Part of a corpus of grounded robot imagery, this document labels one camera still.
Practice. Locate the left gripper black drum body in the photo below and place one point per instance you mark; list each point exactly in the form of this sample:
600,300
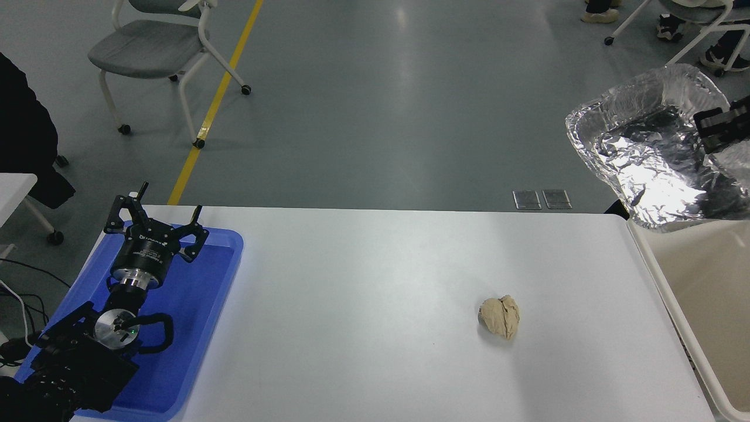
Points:
143,252

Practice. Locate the foil plate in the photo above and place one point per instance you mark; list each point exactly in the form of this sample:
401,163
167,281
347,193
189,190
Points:
638,158

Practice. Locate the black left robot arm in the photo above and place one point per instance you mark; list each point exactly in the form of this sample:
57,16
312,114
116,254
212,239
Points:
76,363

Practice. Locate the person's foot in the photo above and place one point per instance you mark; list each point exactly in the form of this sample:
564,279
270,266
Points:
723,58
669,28
600,16

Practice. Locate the blue plastic tray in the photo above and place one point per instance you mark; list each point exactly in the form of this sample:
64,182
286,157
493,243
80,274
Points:
193,328

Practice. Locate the white wheeled chair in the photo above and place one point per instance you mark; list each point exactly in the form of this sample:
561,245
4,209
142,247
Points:
630,20

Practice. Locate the person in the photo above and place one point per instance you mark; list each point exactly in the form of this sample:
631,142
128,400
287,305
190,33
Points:
23,135

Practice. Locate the large pale bin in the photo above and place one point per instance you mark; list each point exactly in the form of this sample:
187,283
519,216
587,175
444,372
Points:
703,281

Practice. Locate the metal floor outlet cover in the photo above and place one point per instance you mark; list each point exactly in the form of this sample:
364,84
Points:
556,198
527,199

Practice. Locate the crumpled tan paper ball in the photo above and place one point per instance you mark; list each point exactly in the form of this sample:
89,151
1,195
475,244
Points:
499,317

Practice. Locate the grey chair with white frame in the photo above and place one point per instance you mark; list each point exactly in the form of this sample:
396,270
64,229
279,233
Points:
146,50

